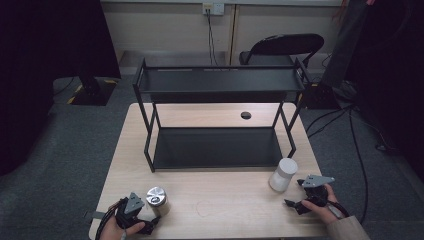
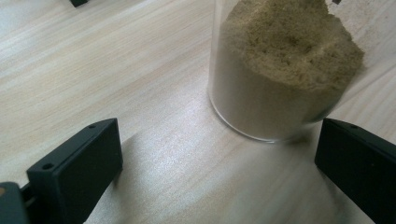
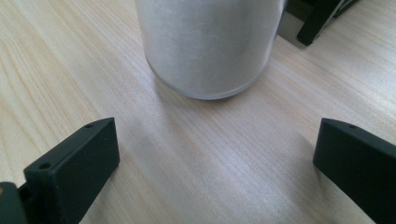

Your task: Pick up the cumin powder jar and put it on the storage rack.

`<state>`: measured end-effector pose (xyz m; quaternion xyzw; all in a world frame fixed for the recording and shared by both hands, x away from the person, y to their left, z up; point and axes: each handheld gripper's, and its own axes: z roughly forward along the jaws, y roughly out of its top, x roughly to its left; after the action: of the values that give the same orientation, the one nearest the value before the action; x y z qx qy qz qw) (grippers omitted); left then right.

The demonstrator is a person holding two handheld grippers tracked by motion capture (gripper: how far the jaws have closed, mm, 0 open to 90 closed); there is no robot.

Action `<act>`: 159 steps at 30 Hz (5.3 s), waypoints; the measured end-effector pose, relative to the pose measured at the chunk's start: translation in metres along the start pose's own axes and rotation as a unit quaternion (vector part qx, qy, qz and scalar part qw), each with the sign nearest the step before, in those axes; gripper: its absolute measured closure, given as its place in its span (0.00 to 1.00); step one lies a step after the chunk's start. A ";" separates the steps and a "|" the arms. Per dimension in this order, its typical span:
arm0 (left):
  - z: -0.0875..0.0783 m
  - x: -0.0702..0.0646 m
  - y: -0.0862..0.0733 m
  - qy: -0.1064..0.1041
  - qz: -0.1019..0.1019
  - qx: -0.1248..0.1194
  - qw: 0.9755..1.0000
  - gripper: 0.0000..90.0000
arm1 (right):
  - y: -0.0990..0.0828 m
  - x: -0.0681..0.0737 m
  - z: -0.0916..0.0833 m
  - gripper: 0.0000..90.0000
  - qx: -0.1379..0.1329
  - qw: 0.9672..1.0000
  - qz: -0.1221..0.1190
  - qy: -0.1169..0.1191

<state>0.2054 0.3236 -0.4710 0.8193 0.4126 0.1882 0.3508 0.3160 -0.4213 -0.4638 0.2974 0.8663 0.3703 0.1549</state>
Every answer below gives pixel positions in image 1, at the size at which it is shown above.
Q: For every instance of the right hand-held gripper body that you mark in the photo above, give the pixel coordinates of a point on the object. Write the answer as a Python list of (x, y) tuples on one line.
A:
[(315, 190)]

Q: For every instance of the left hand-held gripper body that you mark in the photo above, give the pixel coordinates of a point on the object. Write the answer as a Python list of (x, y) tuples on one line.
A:
[(130, 207)]

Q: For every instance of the white jar white lid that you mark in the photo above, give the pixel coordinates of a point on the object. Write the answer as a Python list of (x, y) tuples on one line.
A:
[(283, 175)]

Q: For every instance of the glass jar silver lid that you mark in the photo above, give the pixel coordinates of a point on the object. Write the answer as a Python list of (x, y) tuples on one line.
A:
[(157, 200)]

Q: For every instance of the black metal two-tier rack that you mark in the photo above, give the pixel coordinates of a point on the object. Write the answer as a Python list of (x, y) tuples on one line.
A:
[(216, 148)]

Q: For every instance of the person's right hand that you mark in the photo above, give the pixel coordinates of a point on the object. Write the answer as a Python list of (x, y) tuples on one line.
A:
[(321, 211)]

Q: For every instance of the person's left hand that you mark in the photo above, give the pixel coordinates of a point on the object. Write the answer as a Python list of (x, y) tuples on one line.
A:
[(113, 231)]

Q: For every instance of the grey tape strip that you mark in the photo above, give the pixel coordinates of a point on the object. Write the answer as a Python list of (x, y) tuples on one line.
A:
[(95, 215)]

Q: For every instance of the black stand base yellow stripes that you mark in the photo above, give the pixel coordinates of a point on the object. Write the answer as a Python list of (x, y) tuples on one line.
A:
[(95, 91)]

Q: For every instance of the black curtain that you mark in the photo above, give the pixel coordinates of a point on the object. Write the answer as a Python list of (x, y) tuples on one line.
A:
[(396, 83), (40, 66)]

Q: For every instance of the black folding chair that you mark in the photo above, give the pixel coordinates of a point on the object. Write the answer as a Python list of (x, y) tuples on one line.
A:
[(286, 45)]

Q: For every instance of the dark stand column with base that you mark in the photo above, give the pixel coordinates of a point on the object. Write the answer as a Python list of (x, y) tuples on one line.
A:
[(343, 46)]

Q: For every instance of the white wall socket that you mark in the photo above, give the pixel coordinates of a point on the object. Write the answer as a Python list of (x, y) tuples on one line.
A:
[(213, 8)]

